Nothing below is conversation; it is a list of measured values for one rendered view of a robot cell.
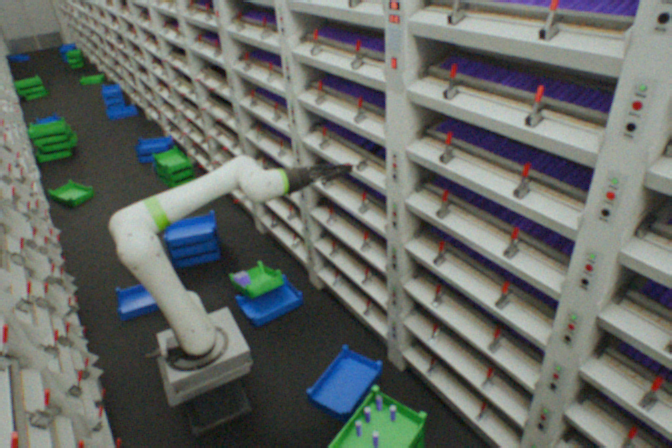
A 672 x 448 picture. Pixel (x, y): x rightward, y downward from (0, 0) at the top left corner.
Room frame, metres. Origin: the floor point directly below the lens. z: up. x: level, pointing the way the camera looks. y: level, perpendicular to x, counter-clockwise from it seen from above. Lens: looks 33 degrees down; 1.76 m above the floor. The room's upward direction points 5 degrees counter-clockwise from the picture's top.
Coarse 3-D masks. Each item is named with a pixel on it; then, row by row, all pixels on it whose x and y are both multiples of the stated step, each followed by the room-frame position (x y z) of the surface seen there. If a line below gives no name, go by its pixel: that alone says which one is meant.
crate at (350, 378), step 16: (352, 352) 1.46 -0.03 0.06; (336, 368) 1.42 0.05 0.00; (352, 368) 1.41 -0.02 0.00; (368, 368) 1.40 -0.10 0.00; (320, 384) 1.32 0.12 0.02; (336, 384) 1.33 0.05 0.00; (352, 384) 1.32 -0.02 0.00; (368, 384) 1.28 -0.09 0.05; (320, 400) 1.25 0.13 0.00; (336, 400) 1.25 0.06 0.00; (352, 400) 1.24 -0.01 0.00; (336, 416) 1.16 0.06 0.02
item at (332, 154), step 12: (312, 120) 2.00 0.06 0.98; (324, 120) 2.04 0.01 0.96; (300, 132) 1.97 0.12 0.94; (312, 144) 1.90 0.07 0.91; (324, 156) 1.83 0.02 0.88; (336, 156) 1.75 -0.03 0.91; (348, 156) 1.72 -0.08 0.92; (372, 168) 1.60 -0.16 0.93; (372, 180) 1.53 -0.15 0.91; (384, 180) 1.45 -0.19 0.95; (384, 192) 1.48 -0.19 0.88
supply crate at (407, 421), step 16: (368, 400) 0.98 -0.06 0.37; (384, 400) 0.99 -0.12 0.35; (352, 416) 0.92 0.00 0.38; (384, 416) 0.94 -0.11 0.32; (400, 416) 0.94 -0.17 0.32; (416, 416) 0.91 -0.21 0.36; (352, 432) 0.89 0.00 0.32; (368, 432) 0.89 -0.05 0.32; (384, 432) 0.88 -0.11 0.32; (400, 432) 0.88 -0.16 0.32; (416, 432) 0.84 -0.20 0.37
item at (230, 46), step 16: (224, 0) 2.58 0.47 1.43; (240, 0) 2.63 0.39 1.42; (224, 16) 2.57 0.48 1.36; (224, 48) 2.62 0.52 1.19; (240, 48) 2.60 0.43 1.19; (240, 80) 2.59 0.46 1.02; (240, 112) 2.57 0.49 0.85; (240, 144) 2.64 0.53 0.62; (256, 208) 2.59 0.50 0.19; (256, 224) 2.64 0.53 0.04
